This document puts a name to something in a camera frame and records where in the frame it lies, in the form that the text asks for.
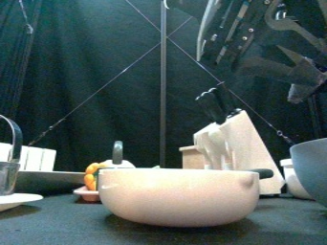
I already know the white slatted rack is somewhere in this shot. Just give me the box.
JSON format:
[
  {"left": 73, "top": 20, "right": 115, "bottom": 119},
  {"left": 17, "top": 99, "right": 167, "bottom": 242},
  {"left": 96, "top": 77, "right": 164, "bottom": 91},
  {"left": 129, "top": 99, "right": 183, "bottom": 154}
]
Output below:
[{"left": 0, "top": 142, "right": 57, "bottom": 172}]

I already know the small wooden box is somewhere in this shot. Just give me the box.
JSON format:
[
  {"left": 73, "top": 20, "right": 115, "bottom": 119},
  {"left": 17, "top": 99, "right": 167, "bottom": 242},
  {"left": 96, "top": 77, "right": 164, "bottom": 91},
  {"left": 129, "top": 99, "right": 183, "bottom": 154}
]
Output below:
[{"left": 177, "top": 145, "right": 207, "bottom": 170}]

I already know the grey-blue bowl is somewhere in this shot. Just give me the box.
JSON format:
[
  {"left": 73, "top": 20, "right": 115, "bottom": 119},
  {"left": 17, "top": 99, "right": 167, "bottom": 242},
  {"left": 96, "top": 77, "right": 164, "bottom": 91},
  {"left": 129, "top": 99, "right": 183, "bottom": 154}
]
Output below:
[{"left": 288, "top": 137, "right": 327, "bottom": 209}]

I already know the black knife handle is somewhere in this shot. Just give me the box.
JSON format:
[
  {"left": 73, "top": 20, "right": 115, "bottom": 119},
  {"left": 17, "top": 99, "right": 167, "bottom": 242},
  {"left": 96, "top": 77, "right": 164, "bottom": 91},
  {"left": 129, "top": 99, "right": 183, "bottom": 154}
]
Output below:
[
  {"left": 212, "top": 81, "right": 243, "bottom": 118},
  {"left": 193, "top": 90, "right": 229, "bottom": 125}
]

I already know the white utensil handle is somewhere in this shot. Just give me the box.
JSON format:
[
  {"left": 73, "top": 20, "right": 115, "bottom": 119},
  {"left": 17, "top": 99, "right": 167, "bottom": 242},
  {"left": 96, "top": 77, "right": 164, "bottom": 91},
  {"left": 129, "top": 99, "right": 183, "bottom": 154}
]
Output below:
[
  {"left": 208, "top": 127, "right": 235, "bottom": 170},
  {"left": 193, "top": 131, "right": 215, "bottom": 170}
]

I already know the orange toy food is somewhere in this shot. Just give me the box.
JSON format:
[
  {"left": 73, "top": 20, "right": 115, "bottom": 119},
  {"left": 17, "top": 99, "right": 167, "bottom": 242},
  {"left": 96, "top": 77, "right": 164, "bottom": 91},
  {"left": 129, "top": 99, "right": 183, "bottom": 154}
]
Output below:
[{"left": 83, "top": 162, "right": 109, "bottom": 191}]

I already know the wooden knife block with knives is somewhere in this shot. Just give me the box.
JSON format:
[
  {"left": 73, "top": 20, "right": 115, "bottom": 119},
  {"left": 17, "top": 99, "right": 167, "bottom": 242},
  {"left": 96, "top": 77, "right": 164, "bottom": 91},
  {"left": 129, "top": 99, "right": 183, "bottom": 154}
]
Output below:
[{"left": 193, "top": 109, "right": 285, "bottom": 195}]

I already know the thin diagonal brace wire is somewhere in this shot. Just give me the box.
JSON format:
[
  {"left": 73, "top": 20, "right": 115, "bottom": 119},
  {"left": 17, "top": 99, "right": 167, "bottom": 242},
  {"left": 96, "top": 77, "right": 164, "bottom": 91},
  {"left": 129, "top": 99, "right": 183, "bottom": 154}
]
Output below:
[
  {"left": 26, "top": 16, "right": 193, "bottom": 146},
  {"left": 124, "top": 0, "right": 296, "bottom": 145}
]

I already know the metal pot with bail handle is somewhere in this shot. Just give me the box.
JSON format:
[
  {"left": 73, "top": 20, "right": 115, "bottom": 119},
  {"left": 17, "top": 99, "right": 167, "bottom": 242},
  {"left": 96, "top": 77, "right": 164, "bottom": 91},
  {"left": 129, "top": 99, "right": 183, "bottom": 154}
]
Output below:
[{"left": 0, "top": 114, "right": 24, "bottom": 196}]

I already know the small pink tray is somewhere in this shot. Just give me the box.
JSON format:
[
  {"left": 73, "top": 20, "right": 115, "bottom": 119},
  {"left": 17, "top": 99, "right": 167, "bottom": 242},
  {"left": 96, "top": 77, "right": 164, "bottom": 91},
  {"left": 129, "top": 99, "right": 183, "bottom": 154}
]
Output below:
[{"left": 73, "top": 186, "right": 103, "bottom": 203}]

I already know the metal frame pole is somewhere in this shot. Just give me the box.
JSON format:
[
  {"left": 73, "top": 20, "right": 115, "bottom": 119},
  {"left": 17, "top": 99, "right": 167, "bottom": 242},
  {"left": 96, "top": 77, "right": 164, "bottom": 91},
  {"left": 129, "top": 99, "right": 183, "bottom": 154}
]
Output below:
[{"left": 160, "top": 0, "right": 168, "bottom": 169}]

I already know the large white ceramic bowl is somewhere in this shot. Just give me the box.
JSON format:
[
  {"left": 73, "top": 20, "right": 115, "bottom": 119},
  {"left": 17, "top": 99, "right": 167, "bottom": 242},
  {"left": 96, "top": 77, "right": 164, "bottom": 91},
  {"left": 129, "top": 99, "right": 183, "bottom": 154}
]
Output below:
[{"left": 97, "top": 167, "right": 275, "bottom": 228}]

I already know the white plate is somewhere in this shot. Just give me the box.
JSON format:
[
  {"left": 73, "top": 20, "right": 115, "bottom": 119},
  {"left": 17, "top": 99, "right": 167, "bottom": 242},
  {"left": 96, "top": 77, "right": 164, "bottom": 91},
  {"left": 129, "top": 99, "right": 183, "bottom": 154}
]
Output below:
[{"left": 0, "top": 192, "right": 44, "bottom": 213}]

